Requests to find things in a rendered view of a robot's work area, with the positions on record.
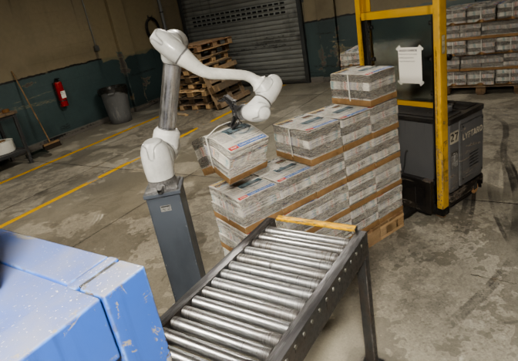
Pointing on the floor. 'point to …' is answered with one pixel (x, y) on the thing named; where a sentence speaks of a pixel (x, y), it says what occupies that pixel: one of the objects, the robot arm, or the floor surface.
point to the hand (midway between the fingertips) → (223, 112)
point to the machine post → (127, 308)
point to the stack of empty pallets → (194, 90)
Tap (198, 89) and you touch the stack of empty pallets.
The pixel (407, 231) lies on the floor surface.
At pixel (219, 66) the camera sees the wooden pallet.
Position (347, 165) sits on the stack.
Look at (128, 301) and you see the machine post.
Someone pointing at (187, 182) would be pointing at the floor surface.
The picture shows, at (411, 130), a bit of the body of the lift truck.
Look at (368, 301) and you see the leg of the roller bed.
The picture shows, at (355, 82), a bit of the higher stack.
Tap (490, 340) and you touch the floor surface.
